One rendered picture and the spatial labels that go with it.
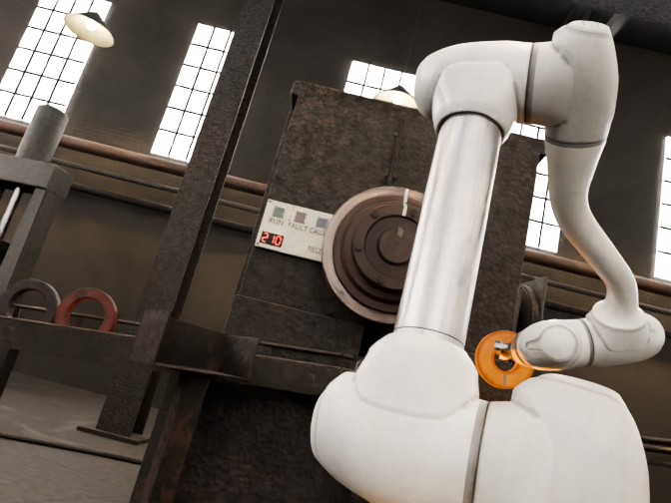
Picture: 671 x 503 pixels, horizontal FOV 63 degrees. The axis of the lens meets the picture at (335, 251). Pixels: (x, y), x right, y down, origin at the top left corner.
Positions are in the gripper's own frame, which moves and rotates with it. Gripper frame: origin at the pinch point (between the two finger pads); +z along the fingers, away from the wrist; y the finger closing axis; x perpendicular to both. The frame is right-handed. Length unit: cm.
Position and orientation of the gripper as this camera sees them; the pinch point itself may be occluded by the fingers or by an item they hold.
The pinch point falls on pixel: (505, 353)
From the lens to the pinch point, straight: 158.5
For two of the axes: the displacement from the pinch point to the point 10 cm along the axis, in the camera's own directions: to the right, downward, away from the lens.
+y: 9.7, 2.3, -0.9
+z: 0.4, 2.3, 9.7
